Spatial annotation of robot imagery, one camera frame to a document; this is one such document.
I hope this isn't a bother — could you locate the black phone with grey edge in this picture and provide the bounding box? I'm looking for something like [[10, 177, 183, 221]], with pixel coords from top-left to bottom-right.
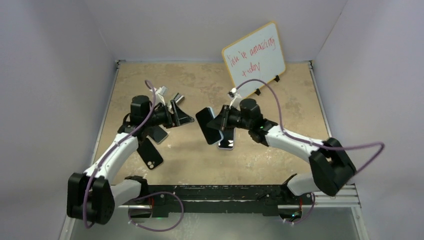
[[148, 126, 168, 144]]

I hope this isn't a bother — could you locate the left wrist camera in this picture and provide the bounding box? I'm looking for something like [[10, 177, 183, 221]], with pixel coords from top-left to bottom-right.
[[155, 86, 168, 105]]

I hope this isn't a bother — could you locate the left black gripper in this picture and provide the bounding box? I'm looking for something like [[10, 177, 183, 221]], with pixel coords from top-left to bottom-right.
[[144, 100, 193, 130]]

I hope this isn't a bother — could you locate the white board with yellow frame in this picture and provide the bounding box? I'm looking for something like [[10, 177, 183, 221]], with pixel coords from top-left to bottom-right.
[[221, 21, 286, 98]]

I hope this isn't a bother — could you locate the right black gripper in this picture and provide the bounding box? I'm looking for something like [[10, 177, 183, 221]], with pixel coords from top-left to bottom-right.
[[207, 105, 252, 132]]

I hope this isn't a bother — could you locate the lavender phone case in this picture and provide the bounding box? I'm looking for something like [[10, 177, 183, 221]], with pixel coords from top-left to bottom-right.
[[217, 127, 236, 151]]

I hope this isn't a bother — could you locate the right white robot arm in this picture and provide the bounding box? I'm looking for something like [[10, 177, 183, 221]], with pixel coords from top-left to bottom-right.
[[202, 98, 357, 204]]

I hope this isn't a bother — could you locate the black phone case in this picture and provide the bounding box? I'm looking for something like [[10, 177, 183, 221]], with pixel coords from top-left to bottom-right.
[[136, 138, 164, 170]]

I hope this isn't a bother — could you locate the white green stapler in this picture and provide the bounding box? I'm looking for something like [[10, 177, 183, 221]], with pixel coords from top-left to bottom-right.
[[172, 93, 185, 105]]

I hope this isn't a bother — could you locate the light blue phone case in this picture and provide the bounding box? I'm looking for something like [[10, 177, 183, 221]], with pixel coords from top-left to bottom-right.
[[206, 106, 224, 145]]

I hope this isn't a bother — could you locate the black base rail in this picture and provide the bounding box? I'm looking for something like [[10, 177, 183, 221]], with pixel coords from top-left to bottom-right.
[[117, 183, 316, 220]]

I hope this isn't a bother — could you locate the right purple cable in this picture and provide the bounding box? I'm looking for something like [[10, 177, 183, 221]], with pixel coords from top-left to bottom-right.
[[235, 78, 386, 226]]

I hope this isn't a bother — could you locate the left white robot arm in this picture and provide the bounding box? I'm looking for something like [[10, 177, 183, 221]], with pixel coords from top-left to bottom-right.
[[66, 95, 195, 229]]

